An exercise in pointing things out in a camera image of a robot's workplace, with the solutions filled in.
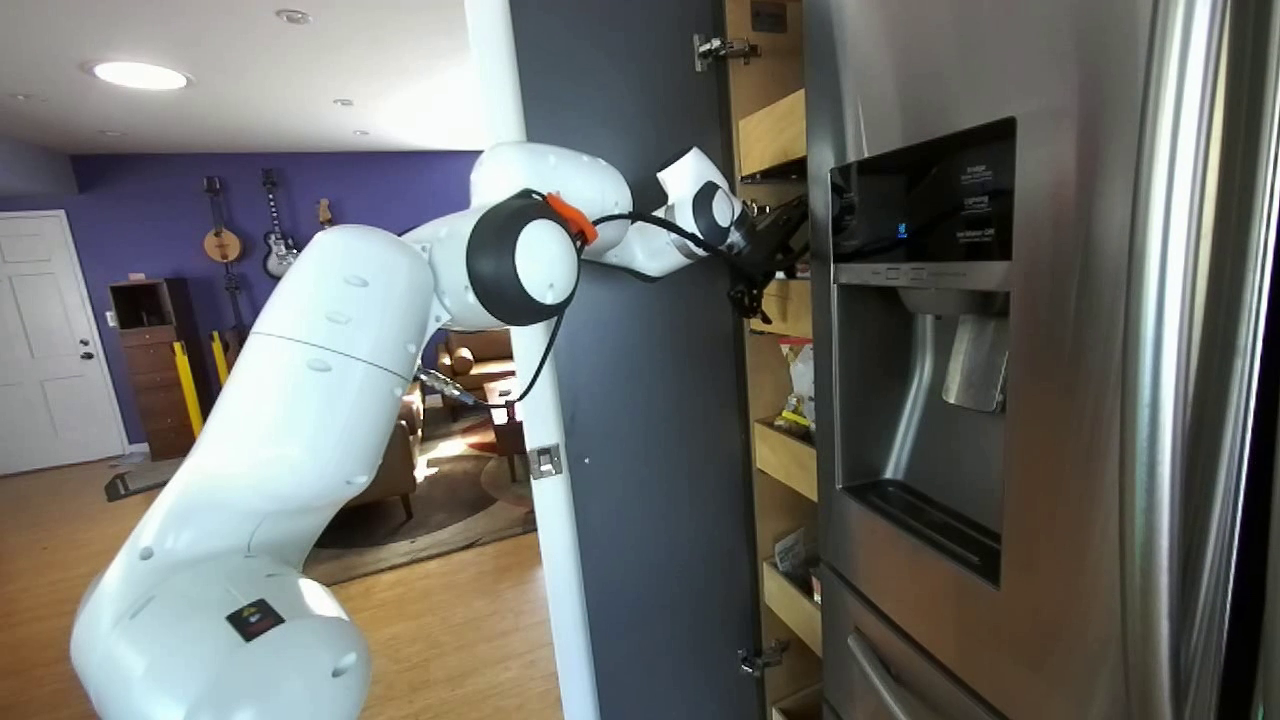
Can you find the round banjo on wall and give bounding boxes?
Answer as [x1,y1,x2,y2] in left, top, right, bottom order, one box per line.
[201,171,250,267]

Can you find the grey electric guitar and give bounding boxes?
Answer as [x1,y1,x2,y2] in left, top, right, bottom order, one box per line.
[258,164,308,285]

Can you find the wooden pantry drawer with groceries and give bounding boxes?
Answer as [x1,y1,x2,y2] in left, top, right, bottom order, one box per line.
[746,271,821,345]

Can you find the stainless steel refrigerator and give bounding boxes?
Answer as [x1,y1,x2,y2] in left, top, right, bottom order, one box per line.
[806,0,1280,720]

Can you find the wooden side cabinet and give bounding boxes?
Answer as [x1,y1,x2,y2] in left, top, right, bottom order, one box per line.
[105,275,201,463]

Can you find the vertical fridge door handle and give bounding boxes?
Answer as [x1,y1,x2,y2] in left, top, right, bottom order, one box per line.
[1122,0,1247,720]

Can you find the horizontal fridge drawer handle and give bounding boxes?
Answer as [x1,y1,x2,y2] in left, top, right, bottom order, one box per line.
[839,623,930,720]

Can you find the fridge water ice dispenser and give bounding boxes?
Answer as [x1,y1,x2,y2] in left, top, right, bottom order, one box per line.
[829,116,1020,586]

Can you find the brown round rug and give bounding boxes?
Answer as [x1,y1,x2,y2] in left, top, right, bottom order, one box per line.
[301,453,539,592]

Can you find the large ceiling lamp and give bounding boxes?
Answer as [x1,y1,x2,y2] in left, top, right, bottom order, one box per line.
[87,56,191,97]

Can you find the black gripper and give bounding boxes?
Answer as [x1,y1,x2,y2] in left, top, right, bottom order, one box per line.
[725,196,812,328]

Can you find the tall pantry cabinet door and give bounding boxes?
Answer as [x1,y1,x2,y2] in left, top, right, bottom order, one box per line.
[460,0,767,720]

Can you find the white room door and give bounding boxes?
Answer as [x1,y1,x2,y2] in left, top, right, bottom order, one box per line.
[0,209,133,480]

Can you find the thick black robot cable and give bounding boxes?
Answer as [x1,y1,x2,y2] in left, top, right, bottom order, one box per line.
[411,203,738,420]

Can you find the white snack bag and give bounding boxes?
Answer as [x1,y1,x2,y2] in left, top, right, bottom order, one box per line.
[782,340,821,439]

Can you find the shallow wooden pantry drawer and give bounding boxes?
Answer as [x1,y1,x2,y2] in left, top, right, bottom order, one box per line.
[731,82,812,184]

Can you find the yellow post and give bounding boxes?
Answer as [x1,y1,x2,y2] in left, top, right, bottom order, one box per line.
[203,328,237,390]
[169,337,210,443]

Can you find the metal door hinge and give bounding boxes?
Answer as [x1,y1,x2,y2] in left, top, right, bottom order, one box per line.
[688,28,766,77]
[738,639,792,681]

